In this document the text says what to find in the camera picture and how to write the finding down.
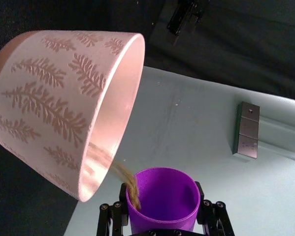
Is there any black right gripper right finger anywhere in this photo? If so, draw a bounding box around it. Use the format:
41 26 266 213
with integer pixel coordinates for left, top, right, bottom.
193 181 236 236

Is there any pink fern-patterned pot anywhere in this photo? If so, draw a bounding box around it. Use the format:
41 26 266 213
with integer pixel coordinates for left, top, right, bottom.
0 29 146 204

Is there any brown poured grain stream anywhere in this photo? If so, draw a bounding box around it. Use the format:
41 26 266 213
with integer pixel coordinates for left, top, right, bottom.
88 143 142 211

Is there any silver metal block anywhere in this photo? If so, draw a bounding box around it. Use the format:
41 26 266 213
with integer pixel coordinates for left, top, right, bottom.
232 101 261 163

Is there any black clamp fixture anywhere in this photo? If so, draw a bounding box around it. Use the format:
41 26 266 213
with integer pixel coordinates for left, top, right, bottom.
166 0 203 36

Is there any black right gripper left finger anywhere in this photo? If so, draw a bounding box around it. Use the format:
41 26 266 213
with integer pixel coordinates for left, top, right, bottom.
98 182 131 236

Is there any dark backdrop cloth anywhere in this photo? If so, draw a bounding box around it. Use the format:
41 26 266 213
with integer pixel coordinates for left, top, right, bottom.
0 0 295 236

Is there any purple plastic cup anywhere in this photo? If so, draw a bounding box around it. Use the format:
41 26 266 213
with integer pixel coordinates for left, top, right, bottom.
126 167 201 235

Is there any white table cloth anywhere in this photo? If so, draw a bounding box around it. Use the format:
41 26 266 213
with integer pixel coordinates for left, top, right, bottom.
65 65 295 236

